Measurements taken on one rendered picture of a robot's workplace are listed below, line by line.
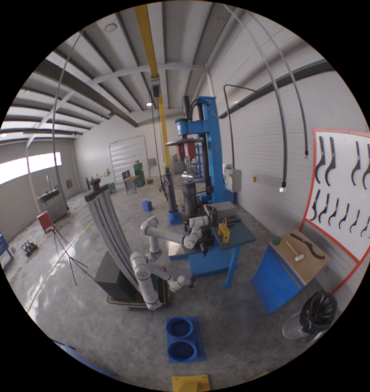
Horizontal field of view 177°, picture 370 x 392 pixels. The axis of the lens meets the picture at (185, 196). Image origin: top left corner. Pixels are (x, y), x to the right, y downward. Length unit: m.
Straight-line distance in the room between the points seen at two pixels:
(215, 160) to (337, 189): 2.01
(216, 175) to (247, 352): 2.62
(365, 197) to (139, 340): 3.37
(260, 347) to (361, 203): 2.14
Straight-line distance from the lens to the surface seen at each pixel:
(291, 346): 2.32
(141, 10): 2.19
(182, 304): 2.05
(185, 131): 1.80
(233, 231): 1.43
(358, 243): 2.31
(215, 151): 1.84
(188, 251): 2.45
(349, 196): 2.17
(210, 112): 1.93
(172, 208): 3.37
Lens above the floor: 1.93
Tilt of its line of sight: 20 degrees down
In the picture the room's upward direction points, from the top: 7 degrees counter-clockwise
